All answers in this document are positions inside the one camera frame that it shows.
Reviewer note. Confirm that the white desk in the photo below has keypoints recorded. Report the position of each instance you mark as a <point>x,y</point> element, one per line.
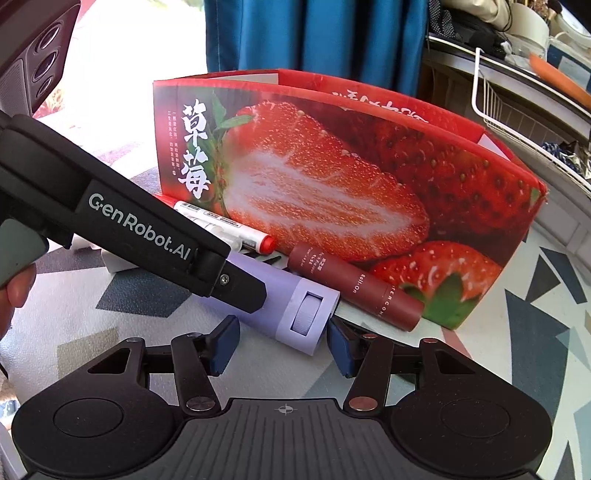
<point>508,70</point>

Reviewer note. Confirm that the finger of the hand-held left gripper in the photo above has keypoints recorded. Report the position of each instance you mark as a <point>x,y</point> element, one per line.
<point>240,288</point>

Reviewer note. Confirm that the blue curtain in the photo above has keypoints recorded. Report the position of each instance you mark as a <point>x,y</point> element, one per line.
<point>323,37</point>

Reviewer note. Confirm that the person's left hand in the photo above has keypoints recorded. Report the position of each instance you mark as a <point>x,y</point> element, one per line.
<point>18,293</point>

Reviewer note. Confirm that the geometric patterned mat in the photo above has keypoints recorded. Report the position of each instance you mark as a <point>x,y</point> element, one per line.
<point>531,369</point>

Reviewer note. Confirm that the white pen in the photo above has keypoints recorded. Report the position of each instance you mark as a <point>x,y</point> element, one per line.
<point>221,233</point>

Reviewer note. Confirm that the black bag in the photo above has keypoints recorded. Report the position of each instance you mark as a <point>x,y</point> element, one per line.
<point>475,32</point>

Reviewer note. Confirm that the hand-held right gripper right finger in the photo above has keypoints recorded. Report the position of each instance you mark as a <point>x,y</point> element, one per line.
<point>340,351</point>

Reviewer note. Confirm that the lavender rectangular device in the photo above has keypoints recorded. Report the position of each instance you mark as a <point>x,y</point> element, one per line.
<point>277,286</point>

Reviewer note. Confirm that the maroon roll-on tube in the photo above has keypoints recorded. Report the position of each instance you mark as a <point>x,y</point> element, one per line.
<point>351,286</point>

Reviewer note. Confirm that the orange object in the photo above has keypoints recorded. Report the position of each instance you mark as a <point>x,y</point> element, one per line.
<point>558,78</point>

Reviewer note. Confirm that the red strawberry print cardboard box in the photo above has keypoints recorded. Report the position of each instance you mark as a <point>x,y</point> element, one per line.
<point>323,184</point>

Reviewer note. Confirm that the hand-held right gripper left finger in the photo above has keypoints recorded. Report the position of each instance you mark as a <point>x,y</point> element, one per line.
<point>225,344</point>

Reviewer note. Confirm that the white round container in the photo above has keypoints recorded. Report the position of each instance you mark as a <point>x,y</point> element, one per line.
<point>528,23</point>

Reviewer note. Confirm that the white marker with red caps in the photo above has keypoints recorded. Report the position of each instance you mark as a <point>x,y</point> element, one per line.
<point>258,241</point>

